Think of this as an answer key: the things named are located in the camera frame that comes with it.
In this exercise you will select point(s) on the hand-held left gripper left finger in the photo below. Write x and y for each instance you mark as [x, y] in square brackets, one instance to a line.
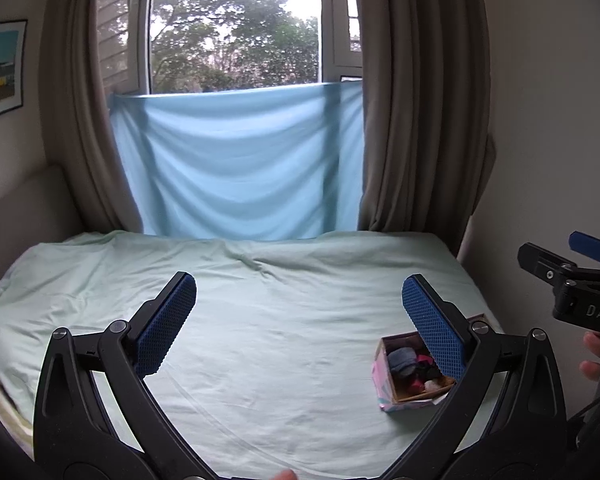
[167, 325]

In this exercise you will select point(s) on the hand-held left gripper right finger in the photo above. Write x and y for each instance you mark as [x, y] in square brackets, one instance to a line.
[432, 330]

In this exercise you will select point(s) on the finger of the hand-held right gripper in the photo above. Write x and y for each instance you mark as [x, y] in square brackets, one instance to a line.
[592, 247]
[540, 260]

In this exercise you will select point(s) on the grey sock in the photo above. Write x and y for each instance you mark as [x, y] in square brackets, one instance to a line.
[402, 360]

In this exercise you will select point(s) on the pink patterned cardboard box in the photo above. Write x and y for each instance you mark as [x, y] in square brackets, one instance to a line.
[385, 395]

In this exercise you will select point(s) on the pink soft pouch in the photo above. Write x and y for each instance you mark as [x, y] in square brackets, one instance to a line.
[423, 359]

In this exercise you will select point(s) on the person's right hand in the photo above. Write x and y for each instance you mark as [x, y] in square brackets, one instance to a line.
[594, 357]

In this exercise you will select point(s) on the person's left hand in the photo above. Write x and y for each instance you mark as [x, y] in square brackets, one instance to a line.
[281, 475]

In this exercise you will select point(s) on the white folded tissue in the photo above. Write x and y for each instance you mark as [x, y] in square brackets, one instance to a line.
[433, 385]

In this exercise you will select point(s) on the light green bed sheet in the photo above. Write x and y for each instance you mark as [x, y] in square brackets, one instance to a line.
[280, 310]

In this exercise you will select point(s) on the light blue hanging cloth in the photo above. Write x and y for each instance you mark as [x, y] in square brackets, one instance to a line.
[230, 160]

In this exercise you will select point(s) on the beige padded headboard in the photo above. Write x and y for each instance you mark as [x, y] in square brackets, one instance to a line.
[25, 210]

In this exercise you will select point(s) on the brown curtain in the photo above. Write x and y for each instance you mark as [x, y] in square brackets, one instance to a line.
[420, 85]
[80, 85]

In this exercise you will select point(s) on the green tree outside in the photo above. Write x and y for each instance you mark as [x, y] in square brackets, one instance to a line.
[220, 35]

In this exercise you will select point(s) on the window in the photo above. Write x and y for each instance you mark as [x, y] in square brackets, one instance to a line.
[340, 20]

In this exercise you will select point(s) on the framed wall poster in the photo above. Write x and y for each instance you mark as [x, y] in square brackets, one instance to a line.
[0, 70]

